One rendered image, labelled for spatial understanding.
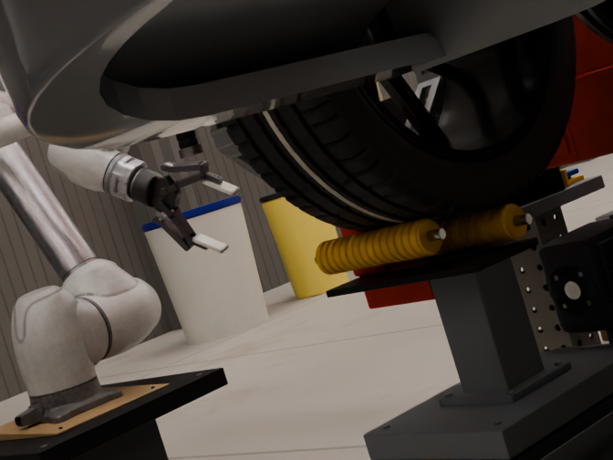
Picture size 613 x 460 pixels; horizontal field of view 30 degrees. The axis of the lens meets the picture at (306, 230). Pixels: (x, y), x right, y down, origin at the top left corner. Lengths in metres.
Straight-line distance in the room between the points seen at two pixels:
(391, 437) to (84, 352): 0.92
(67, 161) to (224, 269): 3.19
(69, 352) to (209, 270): 3.02
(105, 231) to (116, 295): 3.82
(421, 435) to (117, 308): 1.04
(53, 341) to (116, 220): 4.04
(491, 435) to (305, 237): 4.41
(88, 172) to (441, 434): 0.98
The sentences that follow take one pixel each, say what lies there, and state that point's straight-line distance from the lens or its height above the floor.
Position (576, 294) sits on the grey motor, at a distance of 2.11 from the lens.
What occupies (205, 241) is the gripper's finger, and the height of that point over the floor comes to 0.59.
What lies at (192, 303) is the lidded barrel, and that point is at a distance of 5.57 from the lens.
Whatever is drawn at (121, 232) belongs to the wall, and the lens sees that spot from 6.54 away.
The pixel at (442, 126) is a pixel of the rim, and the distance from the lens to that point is 2.05.
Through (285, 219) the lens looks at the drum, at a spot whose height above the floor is 0.44.
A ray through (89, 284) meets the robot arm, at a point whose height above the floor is 0.56.
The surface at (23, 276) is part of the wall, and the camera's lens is 6.15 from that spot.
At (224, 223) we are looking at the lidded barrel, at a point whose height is 0.53.
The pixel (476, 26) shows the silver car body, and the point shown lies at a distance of 1.26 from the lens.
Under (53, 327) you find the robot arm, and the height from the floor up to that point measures 0.50.
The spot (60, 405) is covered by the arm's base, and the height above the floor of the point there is 0.34.
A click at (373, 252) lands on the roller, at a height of 0.51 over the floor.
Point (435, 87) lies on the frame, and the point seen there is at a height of 0.74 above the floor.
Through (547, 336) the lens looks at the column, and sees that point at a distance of 2.63.
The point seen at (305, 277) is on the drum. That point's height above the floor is 0.11.
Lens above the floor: 0.67
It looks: 3 degrees down
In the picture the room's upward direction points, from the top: 17 degrees counter-clockwise
